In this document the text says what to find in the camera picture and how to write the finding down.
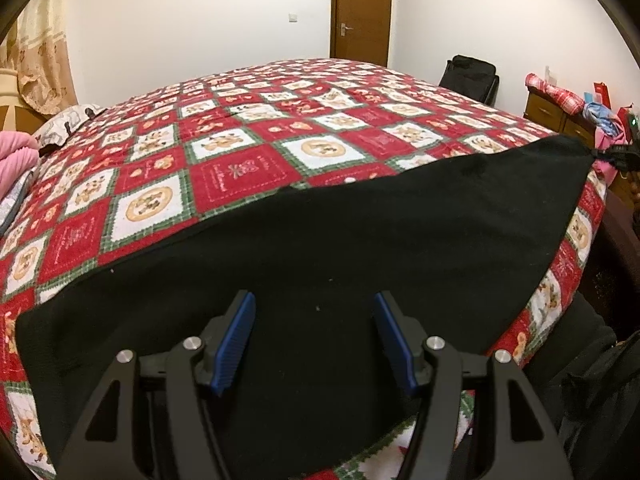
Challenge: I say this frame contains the person's dark clothing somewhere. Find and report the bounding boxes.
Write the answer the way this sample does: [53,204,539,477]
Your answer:
[522,290,640,480]

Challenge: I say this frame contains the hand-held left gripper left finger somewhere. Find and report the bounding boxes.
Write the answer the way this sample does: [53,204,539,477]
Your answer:
[50,289,258,480]

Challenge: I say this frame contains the pink folded blanket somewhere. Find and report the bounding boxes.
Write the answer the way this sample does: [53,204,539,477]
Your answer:
[0,130,41,202]

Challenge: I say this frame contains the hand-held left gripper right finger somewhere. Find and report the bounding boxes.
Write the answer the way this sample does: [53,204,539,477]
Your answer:
[374,290,576,480]

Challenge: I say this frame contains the beige patterned curtain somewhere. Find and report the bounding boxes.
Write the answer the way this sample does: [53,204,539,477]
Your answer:
[0,0,78,111]

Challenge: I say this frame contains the brown wooden dresser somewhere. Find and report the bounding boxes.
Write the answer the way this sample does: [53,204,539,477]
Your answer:
[523,80,640,211]

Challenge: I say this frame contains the black bag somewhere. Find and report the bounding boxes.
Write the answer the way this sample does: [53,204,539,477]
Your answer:
[439,54,501,107]

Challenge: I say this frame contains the pink cloth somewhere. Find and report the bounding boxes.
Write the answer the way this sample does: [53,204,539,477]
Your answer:
[595,130,628,183]

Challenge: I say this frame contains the red plaid cloth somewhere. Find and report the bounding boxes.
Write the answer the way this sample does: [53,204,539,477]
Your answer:
[524,73,589,116]

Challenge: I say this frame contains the red checked printed bedspread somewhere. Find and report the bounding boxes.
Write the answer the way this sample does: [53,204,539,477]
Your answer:
[0,57,608,480]

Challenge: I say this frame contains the grey printed pillow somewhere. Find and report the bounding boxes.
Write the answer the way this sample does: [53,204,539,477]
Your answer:
[37,104,107,153]

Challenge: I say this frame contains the cream round headboard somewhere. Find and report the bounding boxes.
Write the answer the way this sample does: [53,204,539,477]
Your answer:
[0,66,47,137]

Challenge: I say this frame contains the black pants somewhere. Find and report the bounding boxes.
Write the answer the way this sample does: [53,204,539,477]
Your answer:
[15,135,601,478]

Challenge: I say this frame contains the grey folded blanket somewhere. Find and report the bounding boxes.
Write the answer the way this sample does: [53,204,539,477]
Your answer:
[0,167,38,235]

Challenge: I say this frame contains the blue cloth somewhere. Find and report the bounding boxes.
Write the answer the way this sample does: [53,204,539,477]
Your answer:
[582,102,624,137]

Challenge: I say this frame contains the brown wooden door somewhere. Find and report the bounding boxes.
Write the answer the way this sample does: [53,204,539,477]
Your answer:
[330,0,393,67]

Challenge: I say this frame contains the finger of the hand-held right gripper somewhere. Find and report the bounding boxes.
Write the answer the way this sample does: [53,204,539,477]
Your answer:
[591,145,625,171]

